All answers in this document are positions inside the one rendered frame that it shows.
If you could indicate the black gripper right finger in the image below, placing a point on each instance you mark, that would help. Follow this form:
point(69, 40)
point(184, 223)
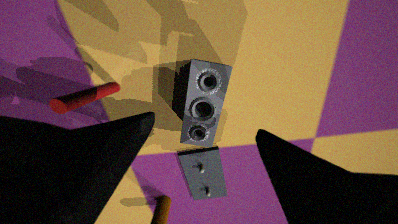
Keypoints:
point(312, 190)

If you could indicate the red peg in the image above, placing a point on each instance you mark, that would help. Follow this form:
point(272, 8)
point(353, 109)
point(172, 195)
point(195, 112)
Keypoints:
point(71, 101)

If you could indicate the brown cylinder with orange end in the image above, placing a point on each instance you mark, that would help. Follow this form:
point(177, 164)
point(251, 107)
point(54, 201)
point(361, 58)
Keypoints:
point(161, 210)

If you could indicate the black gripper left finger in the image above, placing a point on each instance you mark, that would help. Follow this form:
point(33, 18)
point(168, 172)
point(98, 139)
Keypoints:
point(82, 167)

